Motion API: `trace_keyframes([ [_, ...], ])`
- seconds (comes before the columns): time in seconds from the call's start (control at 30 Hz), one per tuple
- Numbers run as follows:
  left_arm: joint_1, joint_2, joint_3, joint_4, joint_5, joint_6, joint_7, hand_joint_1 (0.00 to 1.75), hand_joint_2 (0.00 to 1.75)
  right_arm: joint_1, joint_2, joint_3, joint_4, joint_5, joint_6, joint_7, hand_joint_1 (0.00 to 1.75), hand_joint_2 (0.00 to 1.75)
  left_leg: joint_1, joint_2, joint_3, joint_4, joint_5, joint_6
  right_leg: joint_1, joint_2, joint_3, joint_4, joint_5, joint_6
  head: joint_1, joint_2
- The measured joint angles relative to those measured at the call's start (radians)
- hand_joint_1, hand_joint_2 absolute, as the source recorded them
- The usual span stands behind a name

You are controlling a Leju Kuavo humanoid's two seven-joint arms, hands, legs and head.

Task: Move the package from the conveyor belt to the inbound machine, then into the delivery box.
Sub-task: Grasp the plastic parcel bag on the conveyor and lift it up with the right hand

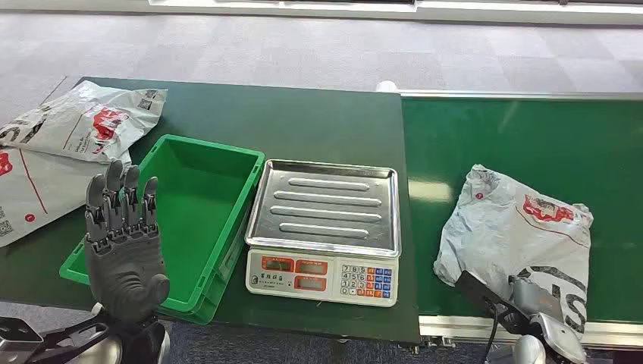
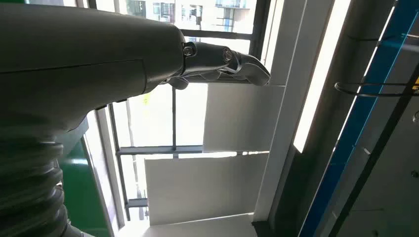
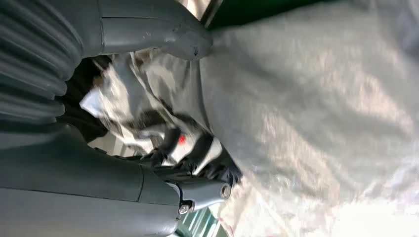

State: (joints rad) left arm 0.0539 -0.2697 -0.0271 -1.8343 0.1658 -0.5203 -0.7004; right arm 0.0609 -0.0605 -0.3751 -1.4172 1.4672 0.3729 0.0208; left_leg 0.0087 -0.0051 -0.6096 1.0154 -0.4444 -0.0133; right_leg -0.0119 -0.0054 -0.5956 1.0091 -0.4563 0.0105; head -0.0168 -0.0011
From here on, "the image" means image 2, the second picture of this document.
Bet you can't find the green table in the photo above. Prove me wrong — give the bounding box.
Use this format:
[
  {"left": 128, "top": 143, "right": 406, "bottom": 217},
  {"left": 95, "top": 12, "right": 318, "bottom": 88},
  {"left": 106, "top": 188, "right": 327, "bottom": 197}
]
[{"left": 60, "top": 137, "right": 112, "bottom": 237}]

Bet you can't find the white board panel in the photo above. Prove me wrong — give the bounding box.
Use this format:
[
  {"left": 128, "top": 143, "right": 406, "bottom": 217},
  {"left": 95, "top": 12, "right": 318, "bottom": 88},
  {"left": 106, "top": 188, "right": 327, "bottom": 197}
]
[
  {"left": 203, "top": 82, "right": 286, "bottom": 154},
  {"left": 144, "top": 153, "right": 270, "bottom": 226}
]

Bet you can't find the blue beam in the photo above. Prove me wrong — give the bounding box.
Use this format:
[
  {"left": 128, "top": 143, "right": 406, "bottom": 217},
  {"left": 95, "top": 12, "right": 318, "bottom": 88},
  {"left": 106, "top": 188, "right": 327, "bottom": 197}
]
[{"left": 299, "top": 0, "right": 419, "bottom": 237}]

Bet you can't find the black diagonal bar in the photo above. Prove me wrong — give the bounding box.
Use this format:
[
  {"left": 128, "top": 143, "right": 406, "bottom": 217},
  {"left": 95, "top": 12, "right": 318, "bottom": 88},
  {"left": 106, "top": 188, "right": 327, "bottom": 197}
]
[{"left": 329, "top": 65, "right": 419, "bottom": 237}]

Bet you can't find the thin black cable loop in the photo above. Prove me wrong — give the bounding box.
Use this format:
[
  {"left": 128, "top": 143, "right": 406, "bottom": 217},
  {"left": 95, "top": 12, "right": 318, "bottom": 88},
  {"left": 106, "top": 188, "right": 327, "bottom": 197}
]
[{"left": 334, "top": 81, "right": 419, "bottom": 98}]

